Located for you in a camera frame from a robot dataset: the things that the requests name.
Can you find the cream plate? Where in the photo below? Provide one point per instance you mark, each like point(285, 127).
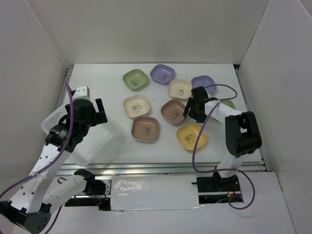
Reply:
point(136, 106)
point(180, 89)

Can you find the green plate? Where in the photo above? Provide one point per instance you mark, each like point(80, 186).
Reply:
point(135, 79)
point(229, 103)

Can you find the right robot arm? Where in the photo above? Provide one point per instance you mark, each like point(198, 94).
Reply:
point(242, 135)

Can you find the purple plate back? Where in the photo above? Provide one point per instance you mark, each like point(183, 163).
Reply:
point(162, 74)

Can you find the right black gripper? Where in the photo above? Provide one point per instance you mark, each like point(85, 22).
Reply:
point(191, 103)

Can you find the white plastic bin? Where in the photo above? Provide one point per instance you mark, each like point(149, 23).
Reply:
point(98, 141)

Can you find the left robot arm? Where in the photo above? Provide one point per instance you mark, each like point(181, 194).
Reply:
point(32, 205)

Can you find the green plate left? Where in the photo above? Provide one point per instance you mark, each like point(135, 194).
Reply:
point(135, 79)

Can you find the green plate right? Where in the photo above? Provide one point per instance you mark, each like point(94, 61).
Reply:
point(229, 103)

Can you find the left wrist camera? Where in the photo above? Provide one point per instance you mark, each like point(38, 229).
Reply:
point(82, 92)

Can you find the aluminium rail frame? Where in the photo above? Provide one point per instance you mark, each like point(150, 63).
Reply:
point(165, 155)

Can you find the cream plate right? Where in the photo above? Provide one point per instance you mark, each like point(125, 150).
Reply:
point(180, 89)

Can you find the brown plate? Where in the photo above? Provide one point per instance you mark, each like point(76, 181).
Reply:
point(173, 111)
point(145, 129)

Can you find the purple plate right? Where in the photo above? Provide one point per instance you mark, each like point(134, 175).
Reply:
point(204, 81)

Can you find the yellow plate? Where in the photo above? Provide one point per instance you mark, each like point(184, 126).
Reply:
point(187, 135)

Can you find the brown plate front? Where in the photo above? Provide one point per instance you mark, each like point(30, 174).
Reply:
point(145, 129)

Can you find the cream plate left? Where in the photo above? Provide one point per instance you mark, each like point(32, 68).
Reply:
point(136, 106)

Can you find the white cover panel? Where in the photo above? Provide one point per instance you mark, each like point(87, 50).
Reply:
point(161, 192)

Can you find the purple plate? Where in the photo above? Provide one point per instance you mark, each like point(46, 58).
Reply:
point(162, 74)
point(204, 81)

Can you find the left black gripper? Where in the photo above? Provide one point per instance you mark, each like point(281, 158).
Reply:
point(99, 117)

